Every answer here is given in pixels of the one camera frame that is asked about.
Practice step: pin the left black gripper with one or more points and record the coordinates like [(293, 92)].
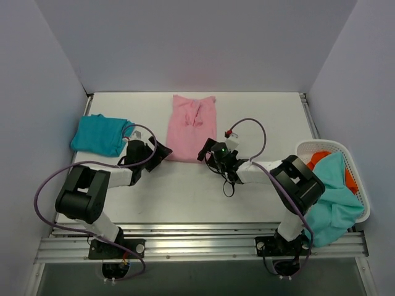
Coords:
[(157, 153)]

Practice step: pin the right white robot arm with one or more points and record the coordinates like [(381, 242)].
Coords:
[(296, 185)]

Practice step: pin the folded teal t shirt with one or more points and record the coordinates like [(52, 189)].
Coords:
[(102, 135)]

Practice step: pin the aluminium mounting rail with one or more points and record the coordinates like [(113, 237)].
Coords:
[(166, 242)]

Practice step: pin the pink t shirt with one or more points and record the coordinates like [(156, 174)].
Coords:
[(191, 123)]

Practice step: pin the white plastic laundry basket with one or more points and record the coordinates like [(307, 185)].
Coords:
[(305, 150)]

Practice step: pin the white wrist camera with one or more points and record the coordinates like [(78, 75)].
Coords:
[(231, 140), (135, 135)]

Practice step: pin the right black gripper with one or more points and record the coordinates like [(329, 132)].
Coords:
[(208, 149)]

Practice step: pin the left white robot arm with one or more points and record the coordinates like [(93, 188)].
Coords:
[(83, 194)]

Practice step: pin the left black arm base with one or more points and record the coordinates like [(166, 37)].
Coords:
[(121, 260)]

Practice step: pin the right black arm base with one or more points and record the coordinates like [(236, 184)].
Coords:
[(280, 257)]

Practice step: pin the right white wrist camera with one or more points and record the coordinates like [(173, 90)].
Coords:
[(231, 140)]

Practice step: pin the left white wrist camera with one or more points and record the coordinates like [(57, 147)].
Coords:
[(135, 135)]

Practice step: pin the orange t shirt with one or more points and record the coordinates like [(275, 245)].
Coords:
[(349, 180)]

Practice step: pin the light turquoise t shirt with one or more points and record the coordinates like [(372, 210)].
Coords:
[(338, 208)]

